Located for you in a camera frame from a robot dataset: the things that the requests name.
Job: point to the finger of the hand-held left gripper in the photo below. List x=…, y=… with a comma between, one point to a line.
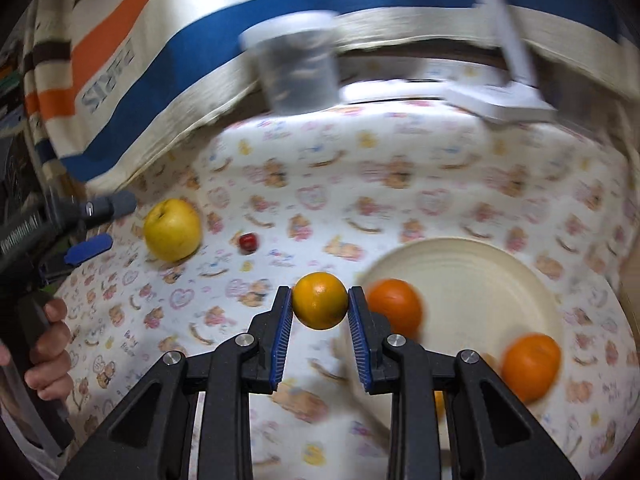
x=107, y=206
x=359, y=340
x=282, y=340
x=90, y=249

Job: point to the large orange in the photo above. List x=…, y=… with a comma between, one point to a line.
x=397, y=307

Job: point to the yellow cherry tomato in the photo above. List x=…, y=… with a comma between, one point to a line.
x=320, y=300

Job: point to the yellow apple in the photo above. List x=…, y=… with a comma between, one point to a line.
x=172, y=232

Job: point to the cream round plate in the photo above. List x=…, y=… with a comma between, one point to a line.
x=475, y=290

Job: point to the small orange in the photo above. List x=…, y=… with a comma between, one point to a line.
x=530, y=367

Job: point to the person's left hand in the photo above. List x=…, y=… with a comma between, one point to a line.
x=50, y=360

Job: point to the red cherry tomato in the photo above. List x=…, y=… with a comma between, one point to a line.
x=248, y=243

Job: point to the bear printed cloth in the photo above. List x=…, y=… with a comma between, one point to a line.
x=400, y=185

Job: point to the striped cream cloth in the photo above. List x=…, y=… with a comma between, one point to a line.
x=200, y=35

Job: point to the clear plastic container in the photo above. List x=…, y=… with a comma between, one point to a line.
x=295, y=70

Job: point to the white flat object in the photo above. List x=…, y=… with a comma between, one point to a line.
x=390, y=91

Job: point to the white lamp base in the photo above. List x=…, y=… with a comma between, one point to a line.
x=505, y=105

